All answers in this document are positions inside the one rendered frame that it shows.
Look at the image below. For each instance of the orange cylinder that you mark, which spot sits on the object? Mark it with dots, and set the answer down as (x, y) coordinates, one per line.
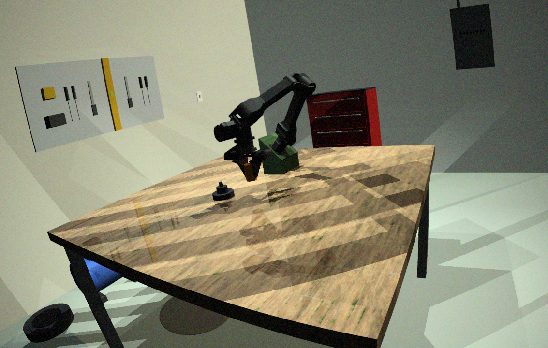
(249, 172)

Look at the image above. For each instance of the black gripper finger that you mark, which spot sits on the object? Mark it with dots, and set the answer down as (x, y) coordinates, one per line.
(240, 163)
(255, 166)

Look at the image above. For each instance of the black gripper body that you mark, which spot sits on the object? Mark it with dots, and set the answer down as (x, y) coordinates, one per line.
(261, 154)

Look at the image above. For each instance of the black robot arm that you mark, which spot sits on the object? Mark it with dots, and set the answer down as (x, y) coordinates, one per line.
(252, 109)

